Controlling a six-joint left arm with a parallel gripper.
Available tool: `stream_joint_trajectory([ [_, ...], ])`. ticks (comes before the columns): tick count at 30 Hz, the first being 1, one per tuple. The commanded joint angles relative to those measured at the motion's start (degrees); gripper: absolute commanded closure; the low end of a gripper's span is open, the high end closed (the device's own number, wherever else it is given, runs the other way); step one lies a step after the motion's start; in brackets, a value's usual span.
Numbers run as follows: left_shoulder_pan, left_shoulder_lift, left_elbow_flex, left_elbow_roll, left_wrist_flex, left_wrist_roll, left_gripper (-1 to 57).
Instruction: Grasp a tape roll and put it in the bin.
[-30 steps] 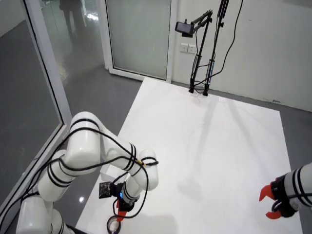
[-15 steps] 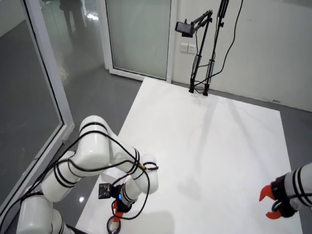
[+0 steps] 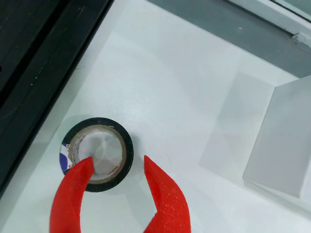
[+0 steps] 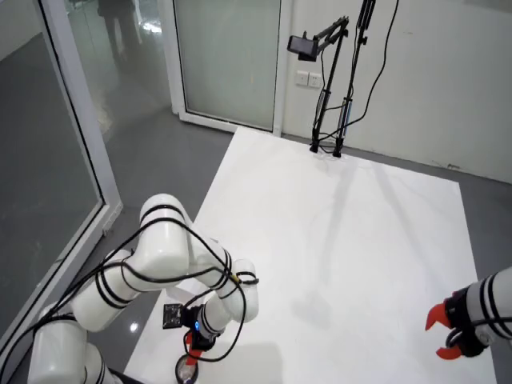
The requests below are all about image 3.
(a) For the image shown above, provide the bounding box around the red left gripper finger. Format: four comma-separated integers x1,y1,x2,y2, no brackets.
49,156,95,233

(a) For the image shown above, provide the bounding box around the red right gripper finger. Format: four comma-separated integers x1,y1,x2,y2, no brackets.
143,155,192,233

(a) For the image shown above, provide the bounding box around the black tape roll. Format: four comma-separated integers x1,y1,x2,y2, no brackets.
59,117,135,193

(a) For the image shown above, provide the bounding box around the white cardboard bin box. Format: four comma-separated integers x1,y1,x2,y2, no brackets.
242,74,311,201

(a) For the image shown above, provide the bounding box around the black aluminium profile rail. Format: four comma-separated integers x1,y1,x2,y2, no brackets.
0,0,115,198

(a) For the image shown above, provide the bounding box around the glass partition with rail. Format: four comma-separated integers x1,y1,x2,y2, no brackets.
222,0,311,52

